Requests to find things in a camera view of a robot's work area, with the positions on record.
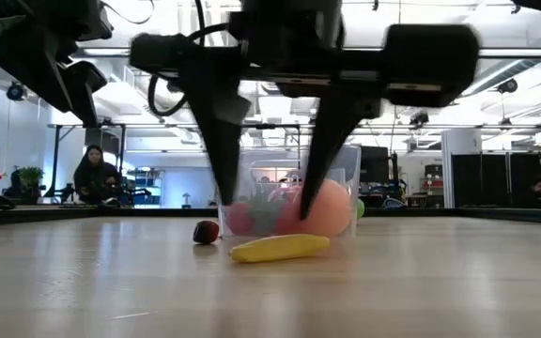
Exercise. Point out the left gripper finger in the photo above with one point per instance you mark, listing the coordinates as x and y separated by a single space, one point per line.
35 70
87 80

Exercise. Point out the green toy lime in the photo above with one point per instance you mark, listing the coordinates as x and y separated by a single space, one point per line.
360 209

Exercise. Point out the background potted plant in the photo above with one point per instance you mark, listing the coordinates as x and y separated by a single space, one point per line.
30 180

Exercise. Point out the black partition screen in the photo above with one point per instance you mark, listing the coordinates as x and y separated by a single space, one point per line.
496 180

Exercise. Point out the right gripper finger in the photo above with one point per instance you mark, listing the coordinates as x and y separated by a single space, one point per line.
336 127
221 122

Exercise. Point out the clear plastic tupperware container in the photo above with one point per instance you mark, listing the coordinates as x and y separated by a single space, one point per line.
345 162

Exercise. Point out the black aluminium table frame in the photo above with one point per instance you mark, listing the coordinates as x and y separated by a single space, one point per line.
64 214

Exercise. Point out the black gantry frame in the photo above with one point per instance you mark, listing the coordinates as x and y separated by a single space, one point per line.
122 159

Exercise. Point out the pale peach toy fruit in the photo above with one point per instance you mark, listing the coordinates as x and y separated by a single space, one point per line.
331 211

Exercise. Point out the white building pillar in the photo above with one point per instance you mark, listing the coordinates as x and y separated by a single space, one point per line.
460 164

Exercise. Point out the white rectangular air duct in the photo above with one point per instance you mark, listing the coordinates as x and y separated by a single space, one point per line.
125 98

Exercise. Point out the dark red toy cherry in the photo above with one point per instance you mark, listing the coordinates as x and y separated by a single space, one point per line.
205 232

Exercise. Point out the ceiling light strip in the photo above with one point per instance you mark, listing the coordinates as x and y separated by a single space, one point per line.
519 52
108 51

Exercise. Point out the long silver air duct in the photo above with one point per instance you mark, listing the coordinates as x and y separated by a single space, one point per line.
510 70

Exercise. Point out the black desk monitor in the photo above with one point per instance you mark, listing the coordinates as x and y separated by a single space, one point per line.
376 169

